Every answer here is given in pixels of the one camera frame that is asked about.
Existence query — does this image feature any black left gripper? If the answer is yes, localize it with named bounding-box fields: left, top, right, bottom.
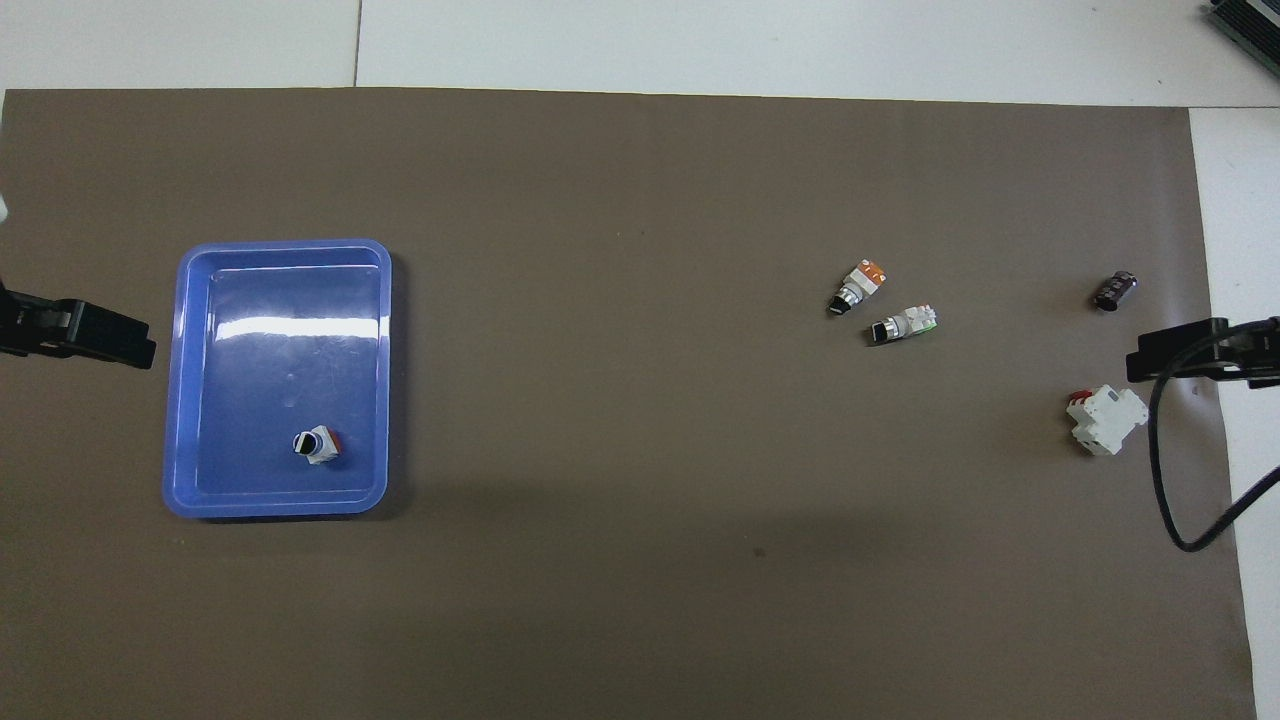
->
left=0, top=284, right=158, bottom=372

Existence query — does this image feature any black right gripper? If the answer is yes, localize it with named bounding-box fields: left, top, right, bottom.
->
left=1126, top=317, right=1280, bottom=390

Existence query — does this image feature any selector switch with bright green block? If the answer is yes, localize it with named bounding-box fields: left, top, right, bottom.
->
left=292, top=425, right=345, bottom=469

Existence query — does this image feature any dark cylindrical capacitor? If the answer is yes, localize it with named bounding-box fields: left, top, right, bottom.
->
left=1093, top=268, right=1140, bottom=313

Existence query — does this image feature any white circuit breaker with red lever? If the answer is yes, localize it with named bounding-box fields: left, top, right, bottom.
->
left=1065, top=384, right=1150, bottom=457

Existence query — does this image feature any blue plastic tray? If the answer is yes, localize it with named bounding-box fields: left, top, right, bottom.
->
left=162, top=238, right=393, bottom=519

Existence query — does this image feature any grey ribbed device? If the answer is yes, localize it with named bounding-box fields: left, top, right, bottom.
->
left=1205, top=0, right=1280, bottom=73

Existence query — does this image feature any brown table mat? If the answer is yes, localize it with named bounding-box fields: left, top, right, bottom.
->
left=0, top=88, right=1258, bottom=720

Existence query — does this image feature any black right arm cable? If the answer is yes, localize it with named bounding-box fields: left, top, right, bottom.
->
left=1148, top=316, right=1280, bottom=554

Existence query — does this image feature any selector switch with pale green block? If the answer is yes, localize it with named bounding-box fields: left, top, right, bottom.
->
left=866, top=305, right=940, bottom=348

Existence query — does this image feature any selector switch with orange block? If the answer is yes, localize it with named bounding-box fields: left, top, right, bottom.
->
left=829, top=259, right=889, bottom=318

